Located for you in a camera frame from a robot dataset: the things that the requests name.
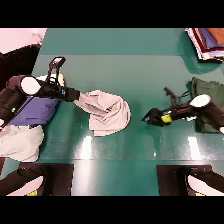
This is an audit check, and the red garment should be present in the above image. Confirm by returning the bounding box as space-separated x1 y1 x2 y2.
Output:
191 27 224 56

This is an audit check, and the purple garment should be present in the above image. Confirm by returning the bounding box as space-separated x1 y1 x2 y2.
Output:
8 96 61 127

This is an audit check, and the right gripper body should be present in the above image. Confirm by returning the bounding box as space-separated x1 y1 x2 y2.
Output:
141 107 165 127

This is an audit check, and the grey T-shirt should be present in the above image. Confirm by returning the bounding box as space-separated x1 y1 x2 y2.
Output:
73 89 132 137

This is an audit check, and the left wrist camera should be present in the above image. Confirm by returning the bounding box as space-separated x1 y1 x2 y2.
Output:
45 56 67 85

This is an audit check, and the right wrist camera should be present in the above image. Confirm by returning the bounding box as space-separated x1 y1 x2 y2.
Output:
162 86 183 108

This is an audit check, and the dark green garment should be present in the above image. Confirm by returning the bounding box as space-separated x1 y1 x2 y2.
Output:
190 76 224 134

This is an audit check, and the orange garment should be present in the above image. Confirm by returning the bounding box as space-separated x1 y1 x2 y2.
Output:
206 27 224 47

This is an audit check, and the blue garment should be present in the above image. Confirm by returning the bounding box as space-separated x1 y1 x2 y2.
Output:
197 27 224 51

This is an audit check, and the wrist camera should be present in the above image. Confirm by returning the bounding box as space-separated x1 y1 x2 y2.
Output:
45 56 67 85
162 86 183 108

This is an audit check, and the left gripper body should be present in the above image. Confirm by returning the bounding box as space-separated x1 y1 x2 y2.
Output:
60 86 82 103

